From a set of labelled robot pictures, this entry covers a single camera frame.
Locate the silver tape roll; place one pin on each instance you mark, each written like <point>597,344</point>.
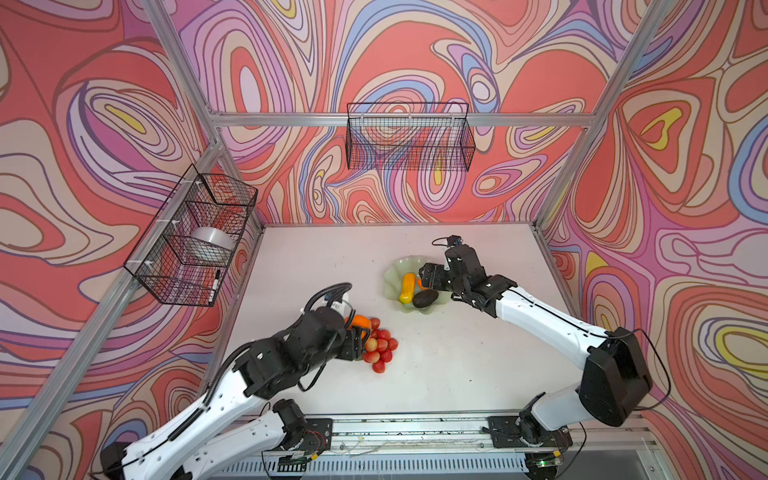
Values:
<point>210,246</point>

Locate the black wire basket back wall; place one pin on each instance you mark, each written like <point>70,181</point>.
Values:
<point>409,136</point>

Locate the green scalloped fruit bowl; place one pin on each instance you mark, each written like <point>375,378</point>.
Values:
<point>392,284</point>

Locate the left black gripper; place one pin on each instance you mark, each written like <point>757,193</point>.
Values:
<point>353,344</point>

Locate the black wire basket left wall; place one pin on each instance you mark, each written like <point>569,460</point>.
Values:
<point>185,257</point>

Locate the green circuit board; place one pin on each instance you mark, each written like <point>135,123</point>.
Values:
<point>293,464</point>

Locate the white vent grille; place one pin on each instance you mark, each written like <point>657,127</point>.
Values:
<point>380,466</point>

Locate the red grape bunch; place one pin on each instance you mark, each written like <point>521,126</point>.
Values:
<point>379,346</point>

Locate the dark avocado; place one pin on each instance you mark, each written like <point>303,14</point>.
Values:
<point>424,298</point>

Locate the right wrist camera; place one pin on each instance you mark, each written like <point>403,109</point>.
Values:
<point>454,241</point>

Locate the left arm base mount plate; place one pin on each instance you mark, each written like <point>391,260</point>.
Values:
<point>314,437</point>

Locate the yellow orange squash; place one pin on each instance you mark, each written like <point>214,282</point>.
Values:
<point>408,288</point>

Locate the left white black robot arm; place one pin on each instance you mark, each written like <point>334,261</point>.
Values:
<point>240,414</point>

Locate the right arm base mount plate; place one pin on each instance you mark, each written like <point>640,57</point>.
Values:
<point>511,432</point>

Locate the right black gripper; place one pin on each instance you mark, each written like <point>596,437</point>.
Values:
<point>437,270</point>

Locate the black wire basket wall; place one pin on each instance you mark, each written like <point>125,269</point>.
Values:
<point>185,257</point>
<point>409,136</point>

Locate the orange bell pepper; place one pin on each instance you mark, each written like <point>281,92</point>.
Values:
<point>361,322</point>

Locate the aluminium front rail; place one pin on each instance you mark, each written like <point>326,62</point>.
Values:
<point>468,432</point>

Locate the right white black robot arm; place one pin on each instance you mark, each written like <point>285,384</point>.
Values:
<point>615,375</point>

